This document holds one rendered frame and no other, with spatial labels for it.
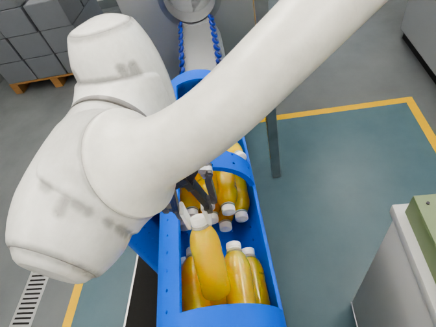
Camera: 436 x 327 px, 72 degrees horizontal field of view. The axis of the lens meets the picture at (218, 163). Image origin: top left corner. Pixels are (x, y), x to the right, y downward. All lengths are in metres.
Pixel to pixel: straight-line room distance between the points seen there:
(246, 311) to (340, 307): 1.30
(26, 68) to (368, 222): 3.86
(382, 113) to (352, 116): 0.22
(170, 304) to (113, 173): 0.47
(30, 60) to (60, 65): 0.32
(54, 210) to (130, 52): 0.18
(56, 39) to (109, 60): 3.55
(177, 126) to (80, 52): 0.17
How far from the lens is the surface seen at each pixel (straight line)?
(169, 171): 0.23
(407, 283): 1.07
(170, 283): 0.69
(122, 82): 0.35
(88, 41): 0.36
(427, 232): 0.91
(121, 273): 2.21
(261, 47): 0.22
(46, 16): 3.80
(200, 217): 0.66
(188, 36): 2.07
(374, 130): 2.61
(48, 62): 4.12
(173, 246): 0.72
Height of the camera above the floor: 1.83
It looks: 49 degrees down
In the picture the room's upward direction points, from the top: 18 degrees counter-clockwise
